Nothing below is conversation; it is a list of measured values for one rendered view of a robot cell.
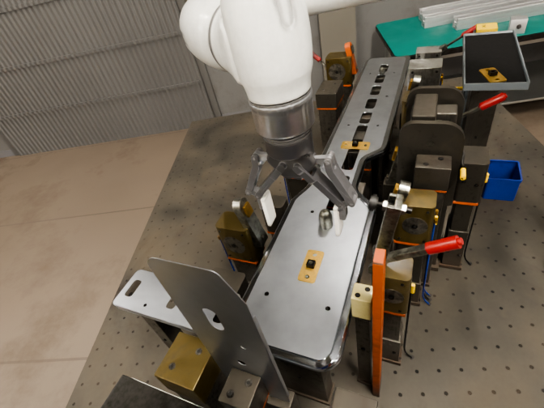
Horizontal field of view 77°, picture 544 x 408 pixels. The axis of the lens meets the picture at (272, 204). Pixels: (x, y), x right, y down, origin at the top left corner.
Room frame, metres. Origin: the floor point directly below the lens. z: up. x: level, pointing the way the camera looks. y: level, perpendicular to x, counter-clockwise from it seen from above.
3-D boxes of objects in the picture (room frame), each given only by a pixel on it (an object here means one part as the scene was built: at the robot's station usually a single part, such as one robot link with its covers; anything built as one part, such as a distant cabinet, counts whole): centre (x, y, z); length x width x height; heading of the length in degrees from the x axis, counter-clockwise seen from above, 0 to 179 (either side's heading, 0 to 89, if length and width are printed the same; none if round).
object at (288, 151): (0.46, -0.05, 1.29); 0.08 x 0.07 x 0.09; 59
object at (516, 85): (0.88, -0.70, 1.16); 0.37 x 0.14 x 0.02; 149
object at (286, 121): (0.46, -0.05, 1.37); 0.09 x 0.09 x 0.06
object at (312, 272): (0.46, -0.05, 1.01); 0.08 x 0.04 x 0.01; 149
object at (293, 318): (0.88, -0.30, 1.00); 1.38 x 0.22 x 0.02; 149
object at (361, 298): (0.33, -0.11, 0.88); 0.04 x 0.04 x 0.37; 59
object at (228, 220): (0.62, 0.11, 0.87); 0.12 x 0.07 x 0.35; 59
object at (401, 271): (0.36, -0.20, 0.87); 0.10 x 0.07 x 0.35; 59
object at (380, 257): (0.29, -0.13, 0.95); 0.03 x 0.01 x 0.50; 149
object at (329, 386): (0.34, 0.03, 0.84); 0.12 x 0.05 x 0.29; 59
